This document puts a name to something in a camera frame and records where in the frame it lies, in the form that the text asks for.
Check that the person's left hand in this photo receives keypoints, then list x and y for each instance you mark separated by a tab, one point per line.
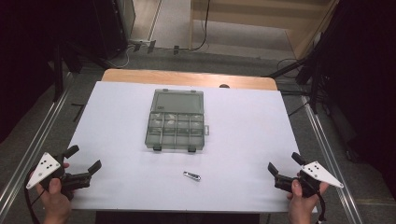
56	199

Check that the aluminium floor rail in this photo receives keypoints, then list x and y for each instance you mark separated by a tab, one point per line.
34	146
330	155

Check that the light wooden shelf unit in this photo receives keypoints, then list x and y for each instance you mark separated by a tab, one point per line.
249	18

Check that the black metal stand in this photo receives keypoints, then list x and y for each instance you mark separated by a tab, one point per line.
58	71
313	71

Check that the small dark round knob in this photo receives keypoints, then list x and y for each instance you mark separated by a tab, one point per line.
224	86

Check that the person's right hand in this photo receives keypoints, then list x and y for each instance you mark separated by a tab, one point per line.
300	205

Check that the silver nail clipper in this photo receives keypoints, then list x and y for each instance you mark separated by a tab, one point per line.
192	176

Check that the wooden table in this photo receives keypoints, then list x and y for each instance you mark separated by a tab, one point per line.
186	77

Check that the power strip with plugs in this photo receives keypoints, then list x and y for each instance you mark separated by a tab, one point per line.
141	44

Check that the white table mat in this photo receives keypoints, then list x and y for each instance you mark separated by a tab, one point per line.
118	130

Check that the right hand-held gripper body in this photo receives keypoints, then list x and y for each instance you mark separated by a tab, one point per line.
314	175

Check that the dark cabinet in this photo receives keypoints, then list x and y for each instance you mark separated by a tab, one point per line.
115	25

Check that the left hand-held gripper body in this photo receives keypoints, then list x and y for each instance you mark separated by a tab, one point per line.
46	168

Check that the grey transparent compartment storage box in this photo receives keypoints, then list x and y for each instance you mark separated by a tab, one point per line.
176	119

